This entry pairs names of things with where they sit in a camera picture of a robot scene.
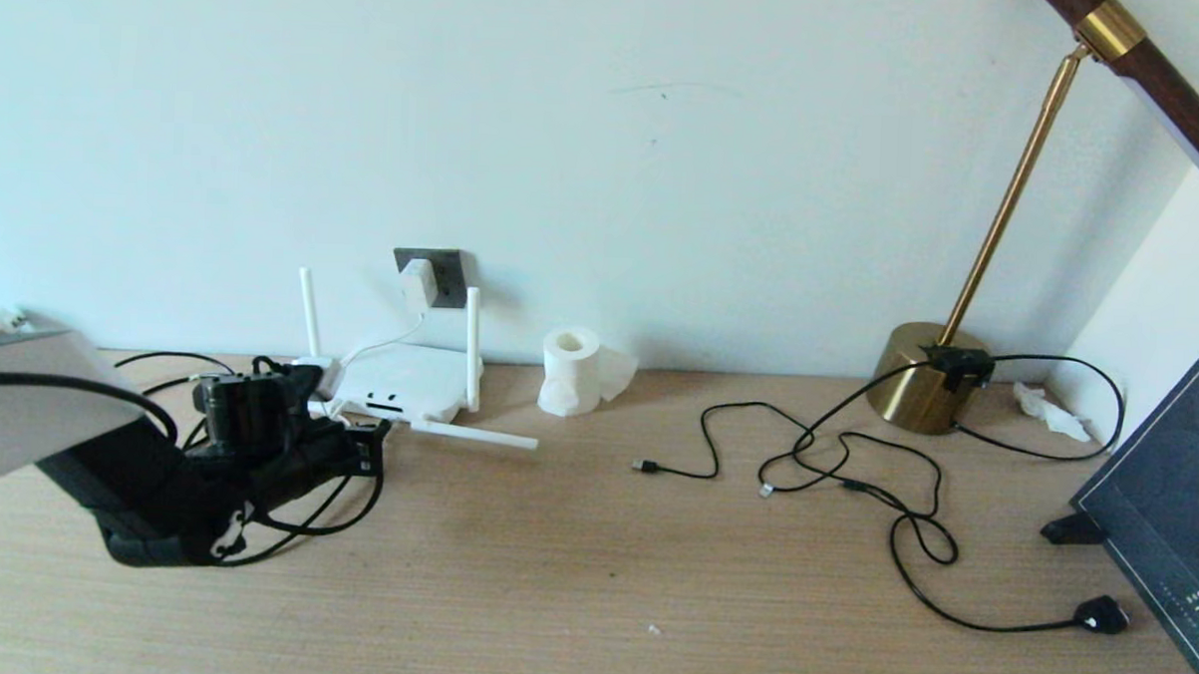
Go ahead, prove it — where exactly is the white power adapter with cord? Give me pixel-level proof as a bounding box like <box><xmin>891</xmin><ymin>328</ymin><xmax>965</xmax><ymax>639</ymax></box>
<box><xmin>302</xmin><ymin>255</ymin><xmax>441</xmax><ymax>427</ymax></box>

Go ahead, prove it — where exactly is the black ethernet cable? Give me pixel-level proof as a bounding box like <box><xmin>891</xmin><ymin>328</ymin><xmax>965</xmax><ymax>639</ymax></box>
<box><xmin>108</xmin><ymin>348</ymin><xmax>361</xmax><ymax>572</ymax></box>

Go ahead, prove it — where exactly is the white router with antennas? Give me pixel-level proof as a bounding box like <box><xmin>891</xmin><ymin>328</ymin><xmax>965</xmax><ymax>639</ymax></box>
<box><xmin>294</xmin><ymin>265</ymin><xmax>546</xmax><ymax>453</ymax></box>

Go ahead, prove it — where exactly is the white toilet paper roll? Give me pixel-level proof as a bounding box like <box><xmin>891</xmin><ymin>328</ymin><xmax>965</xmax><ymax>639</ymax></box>
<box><xmin>537</xmin><ymin>325</ymin><xmax>642</xmax><ymax>421</ymax></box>

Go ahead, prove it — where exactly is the brass desk lamp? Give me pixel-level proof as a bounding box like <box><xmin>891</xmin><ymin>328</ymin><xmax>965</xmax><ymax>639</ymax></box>
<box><xmin>865</xmin><ymin>0</ymin><xmax>1199</xmax><ymax>446</ymax></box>

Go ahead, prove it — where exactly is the crumpled white tissue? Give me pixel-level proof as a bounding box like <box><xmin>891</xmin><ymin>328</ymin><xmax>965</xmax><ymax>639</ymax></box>
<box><xmin>1012</xmin><ymin>382</ymin><xmax>1095</xmax><ymax>443</ymax></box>

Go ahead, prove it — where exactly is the dark framed board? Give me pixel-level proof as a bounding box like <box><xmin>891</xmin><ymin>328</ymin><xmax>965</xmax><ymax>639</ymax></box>
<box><xmin>1064</xmin><ymin>314</ymin><xmax>1199</xmax><ymax>674</ymax></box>

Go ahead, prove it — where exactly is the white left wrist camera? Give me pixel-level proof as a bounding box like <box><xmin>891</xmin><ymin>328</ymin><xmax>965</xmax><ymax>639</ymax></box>
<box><xmin>288</xmin><ymin>358</ymin><xmax>347</xmax><ymax>401</ymax></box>

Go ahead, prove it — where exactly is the grey wall socket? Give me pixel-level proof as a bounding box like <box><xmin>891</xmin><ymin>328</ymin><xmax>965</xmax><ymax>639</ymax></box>
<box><xmin>391</xmin><ymin>247</ymin><xmax>466</xmax><ymax>309</ymax></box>

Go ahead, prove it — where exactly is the black USB cable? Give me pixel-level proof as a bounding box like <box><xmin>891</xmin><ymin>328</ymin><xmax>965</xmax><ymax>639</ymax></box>
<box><xmin>631</xmin><ymin>398</ymin><xmax>949</xmax><ymax>519</ymax></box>

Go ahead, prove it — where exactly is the black inline cord box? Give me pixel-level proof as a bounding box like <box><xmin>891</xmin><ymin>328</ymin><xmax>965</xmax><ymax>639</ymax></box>
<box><xmin>919</xmin><ymin>344</ymin><xmax>999</xmax><ymax>394</ymax></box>

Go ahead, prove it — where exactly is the black lamp cable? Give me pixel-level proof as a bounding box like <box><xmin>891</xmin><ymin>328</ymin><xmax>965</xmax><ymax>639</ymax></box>
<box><xmin>752</xmin><ymin>345</ymin><xmax>1140</xmax><ymax>638</ymax></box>

